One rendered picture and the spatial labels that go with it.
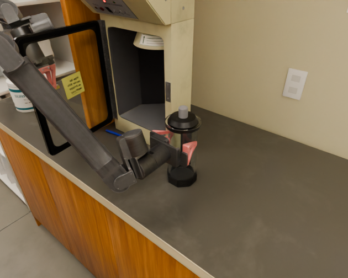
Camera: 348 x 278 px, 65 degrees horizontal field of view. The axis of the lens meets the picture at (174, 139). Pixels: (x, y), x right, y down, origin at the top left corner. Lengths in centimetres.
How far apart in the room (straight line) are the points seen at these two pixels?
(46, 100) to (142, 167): 27
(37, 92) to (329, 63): 92
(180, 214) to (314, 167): 53
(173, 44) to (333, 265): 72
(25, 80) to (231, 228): 63
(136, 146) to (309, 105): 73
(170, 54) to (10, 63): 44
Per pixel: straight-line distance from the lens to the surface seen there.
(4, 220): 235
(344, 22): 108
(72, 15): 106
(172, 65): 86
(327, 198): 99
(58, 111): 65
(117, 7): 88
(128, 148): 69
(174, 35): 85
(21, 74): 64
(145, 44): 94
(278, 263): 78
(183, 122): 77
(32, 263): 203
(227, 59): 125
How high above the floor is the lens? 157
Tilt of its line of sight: 34 degrees down
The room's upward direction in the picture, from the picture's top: straight up
